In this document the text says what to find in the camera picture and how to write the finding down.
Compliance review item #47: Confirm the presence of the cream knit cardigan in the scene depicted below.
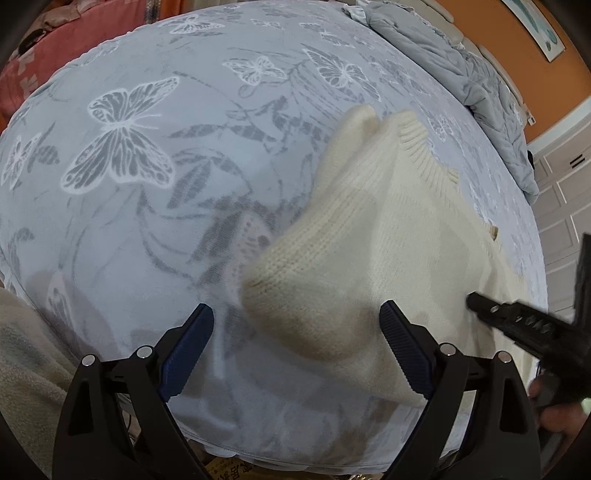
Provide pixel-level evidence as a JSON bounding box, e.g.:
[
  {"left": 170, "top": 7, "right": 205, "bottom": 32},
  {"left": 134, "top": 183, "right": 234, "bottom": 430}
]
[{"left": 240, "top": 105, "right": 529, "bottom": 406}]

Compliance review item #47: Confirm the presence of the person's right hand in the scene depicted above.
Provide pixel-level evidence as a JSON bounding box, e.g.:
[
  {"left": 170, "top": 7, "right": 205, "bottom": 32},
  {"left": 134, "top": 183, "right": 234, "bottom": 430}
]
[{"left": 537, "top": 403, "right": 588, "bottom": 440}]

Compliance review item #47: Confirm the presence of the beige fleece garment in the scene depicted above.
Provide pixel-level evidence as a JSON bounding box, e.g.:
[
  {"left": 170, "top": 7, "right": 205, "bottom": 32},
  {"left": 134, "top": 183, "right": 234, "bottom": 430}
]
[{"left": 1, "top": 288, "right": 75, "bottom": 458}]

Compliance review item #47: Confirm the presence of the white wardrobe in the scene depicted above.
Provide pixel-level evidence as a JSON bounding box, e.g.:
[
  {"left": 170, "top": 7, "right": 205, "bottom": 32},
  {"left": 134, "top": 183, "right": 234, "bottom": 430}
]
[{"left": 529, "top": 100, "right": 590, "bottom": 320}]

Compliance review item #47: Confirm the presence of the blue butterfly bedspread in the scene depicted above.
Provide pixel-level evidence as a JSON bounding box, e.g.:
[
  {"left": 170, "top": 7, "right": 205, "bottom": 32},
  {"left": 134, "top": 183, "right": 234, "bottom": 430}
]
[{"left": 1, "top": 1, "right": 548, "bottom": 474}]

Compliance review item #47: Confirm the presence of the grey quilted duvet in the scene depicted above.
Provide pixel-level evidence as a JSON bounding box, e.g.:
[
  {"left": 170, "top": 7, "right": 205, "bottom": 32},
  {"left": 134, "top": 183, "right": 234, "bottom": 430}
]
[{"left": 344, "top": 1, "right": 540, "bottom": 204}]

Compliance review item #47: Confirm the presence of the pink floral blanket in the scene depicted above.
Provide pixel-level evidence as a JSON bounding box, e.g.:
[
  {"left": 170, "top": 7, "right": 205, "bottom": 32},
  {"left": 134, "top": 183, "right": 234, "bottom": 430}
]
[{"left": 1, "top": 1, "right": 146, "bottom": 127}]

